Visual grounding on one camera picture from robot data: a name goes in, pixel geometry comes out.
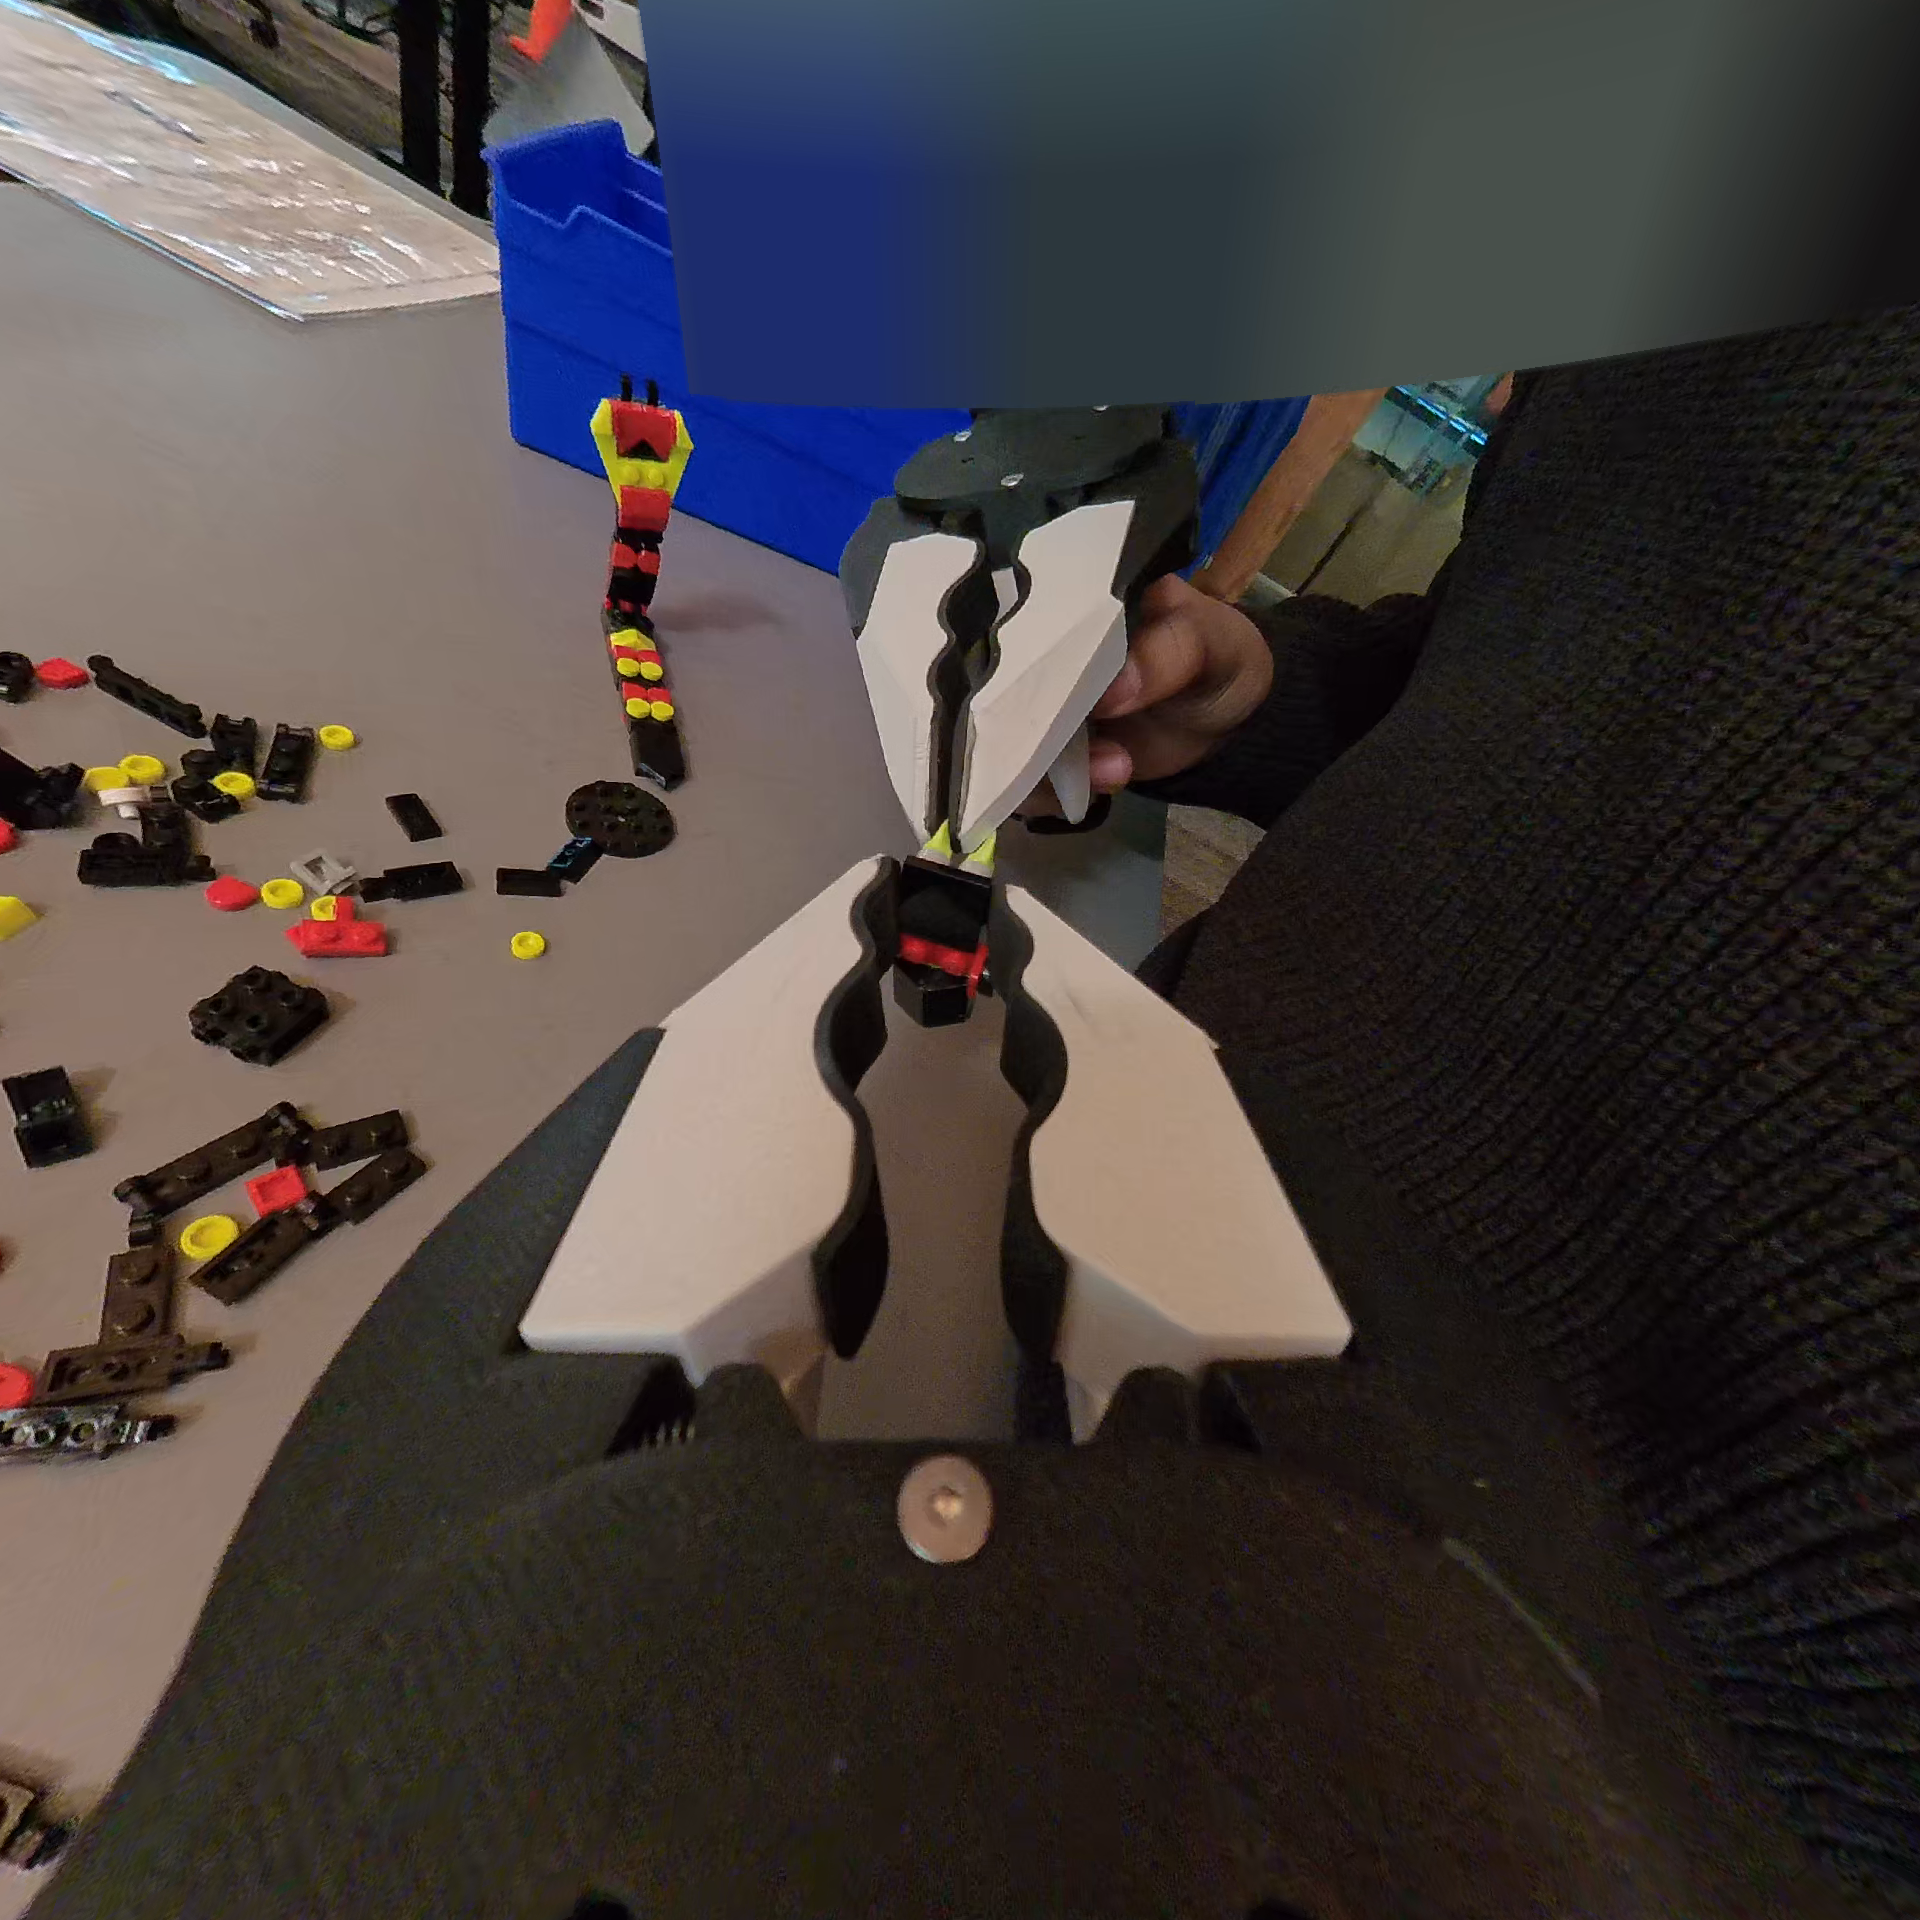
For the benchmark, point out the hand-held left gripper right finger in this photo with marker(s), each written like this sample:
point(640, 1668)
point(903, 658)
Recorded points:
point(1185, 1200)

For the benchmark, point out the red yellow black lego snake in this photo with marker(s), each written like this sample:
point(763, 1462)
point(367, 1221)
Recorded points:
point(642, 600)

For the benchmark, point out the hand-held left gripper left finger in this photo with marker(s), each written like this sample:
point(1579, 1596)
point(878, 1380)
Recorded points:
point(705, 1170)

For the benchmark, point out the blue plastic bin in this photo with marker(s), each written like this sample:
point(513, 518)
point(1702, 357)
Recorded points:
point(599, 330)

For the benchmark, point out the lego instruction booklet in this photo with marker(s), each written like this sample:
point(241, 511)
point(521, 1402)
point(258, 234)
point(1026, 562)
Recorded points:
point(195, 165)

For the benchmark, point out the black round lego plate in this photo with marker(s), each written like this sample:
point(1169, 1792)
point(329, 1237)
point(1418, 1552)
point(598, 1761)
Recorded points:
point(620, 820)

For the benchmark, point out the person's right hand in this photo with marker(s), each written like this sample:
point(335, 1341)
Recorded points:
point(1193, 676)

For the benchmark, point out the black lego clip piece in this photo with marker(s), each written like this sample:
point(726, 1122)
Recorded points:
point(529, 882)

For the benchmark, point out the person's right forearm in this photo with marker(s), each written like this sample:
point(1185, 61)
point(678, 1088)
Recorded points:
point(1348, 690)

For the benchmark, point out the small black lego assembly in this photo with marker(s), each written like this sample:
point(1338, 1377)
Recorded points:
point(937, 921)

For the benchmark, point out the lego cardboard box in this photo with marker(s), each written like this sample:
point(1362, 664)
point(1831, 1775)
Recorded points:
point(578, 89)

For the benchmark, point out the person's black sweater torso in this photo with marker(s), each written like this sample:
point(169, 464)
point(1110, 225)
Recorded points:
point(1622, 974)

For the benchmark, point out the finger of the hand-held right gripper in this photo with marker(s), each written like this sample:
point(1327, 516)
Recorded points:
point(900, 662)
point(1058, 646)

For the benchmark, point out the pile of lego pieces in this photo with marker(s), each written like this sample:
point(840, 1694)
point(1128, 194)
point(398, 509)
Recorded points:
point(224, 902)

